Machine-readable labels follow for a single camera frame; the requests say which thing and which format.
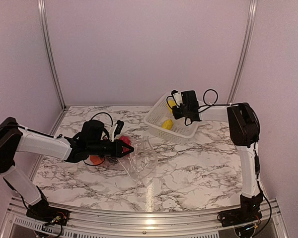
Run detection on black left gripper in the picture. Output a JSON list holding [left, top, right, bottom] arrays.
[[87, 139, 134, 158]]

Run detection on yellow fake lemon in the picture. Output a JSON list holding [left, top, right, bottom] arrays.
[[167, 100, 176, 113]]

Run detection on yellow fake corn cob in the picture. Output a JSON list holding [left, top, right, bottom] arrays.
[[161, 119, 173, 130]]

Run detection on clear zip top bag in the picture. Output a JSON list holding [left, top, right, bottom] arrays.
[[100, 136, 158, 186]]

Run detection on dark red fake grapes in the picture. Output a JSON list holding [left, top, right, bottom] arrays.
[[106, 157, 118, 164]]

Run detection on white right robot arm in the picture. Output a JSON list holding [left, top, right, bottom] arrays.
[[170, 90, 264, 227]]

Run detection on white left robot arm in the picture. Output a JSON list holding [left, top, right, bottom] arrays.
[[0, 117, 134, 226]]

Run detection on red fake pepper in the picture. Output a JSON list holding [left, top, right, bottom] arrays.
[[119, 135, 131, 147]]

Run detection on orange fake fruit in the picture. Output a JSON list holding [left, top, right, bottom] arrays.
[[89, 155, 105, 166]]

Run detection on white perforated plastic basket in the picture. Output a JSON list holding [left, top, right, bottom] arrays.
[[144, 93, 198, 145]]

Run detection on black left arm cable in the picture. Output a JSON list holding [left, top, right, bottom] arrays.
[[83, 112, 114, 166]]

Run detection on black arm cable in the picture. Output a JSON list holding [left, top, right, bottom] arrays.
[[83, 112, 114, 166], [183, 89, 273, 224]]

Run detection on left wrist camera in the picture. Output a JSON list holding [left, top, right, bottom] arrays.
[[109, 120, 124, 142]]

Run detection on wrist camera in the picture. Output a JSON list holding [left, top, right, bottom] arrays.
[[109, 120, 124, 142], [171, 90, 183, 107]]

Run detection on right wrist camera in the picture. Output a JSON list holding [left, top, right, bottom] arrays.
[[171, 90, 183, 107]]

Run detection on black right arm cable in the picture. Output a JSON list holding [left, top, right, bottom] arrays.
[[183, 89, 273, 224]]

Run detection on left aluminium frame post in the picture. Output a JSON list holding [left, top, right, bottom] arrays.
[[26, 0, 67, 186]]

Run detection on aluminium frame post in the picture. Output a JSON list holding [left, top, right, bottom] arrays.
[[226, 0, 258, 104], [26, 0, 67, 186]]

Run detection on aluminium front rail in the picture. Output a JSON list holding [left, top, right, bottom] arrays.
[[0, 198, 289, 238]]

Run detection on right aluminium frame post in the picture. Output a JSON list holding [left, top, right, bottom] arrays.
[[226, 0, 258, 104]]

